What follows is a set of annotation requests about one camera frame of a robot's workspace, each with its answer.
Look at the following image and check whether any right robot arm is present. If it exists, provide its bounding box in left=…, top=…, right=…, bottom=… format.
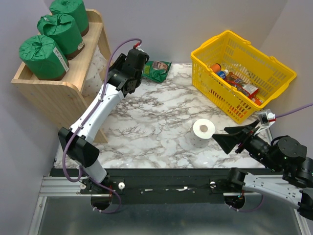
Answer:
left=212, top=120, right=313, bottom=220

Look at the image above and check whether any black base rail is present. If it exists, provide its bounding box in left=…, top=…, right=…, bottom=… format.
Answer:
left=80, top=168, right=242, bottom=205

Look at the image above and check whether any yellow plastic basket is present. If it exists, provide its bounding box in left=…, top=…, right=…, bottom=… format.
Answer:
left=191, top=30, right=297, bottom=124

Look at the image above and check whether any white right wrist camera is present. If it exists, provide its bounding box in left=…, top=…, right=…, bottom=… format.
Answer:
left=254, top=109, right=276, bottom=136

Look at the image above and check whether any white dotted roll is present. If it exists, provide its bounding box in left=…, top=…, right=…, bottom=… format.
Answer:
left=90, top=46, right=107, bottom=72
left=82, top=64, right=103, bottom=97
left=190, top=118, right=216, bottom=148

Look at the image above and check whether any green roll with picture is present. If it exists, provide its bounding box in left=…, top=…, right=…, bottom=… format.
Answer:
left=19, top=35, right=69, bottom=81

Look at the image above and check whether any wooden shelf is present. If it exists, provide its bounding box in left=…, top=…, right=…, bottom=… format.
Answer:
left=11, top=9, right=111, bottom=129

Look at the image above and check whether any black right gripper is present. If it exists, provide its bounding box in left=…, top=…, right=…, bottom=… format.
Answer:
left=211, top=118, right=280, bottom=171

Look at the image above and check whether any blue label bottle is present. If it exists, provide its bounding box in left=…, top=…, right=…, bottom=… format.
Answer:
left=216, top=70, right=229, bottom=80

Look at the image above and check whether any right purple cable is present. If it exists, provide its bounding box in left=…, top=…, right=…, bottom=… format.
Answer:
left=228, top=102, right=313, bottom=213

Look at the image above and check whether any red white box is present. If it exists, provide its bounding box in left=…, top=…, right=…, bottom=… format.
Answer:
left=242, top=84, right=259, bottom=99

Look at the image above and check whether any green chips bag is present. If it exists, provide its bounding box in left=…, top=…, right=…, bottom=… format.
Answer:
left=142, top=61, right=172, bottom=83

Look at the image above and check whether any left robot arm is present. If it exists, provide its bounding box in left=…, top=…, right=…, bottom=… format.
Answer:
left=58, top=48, right=149, bottom=193

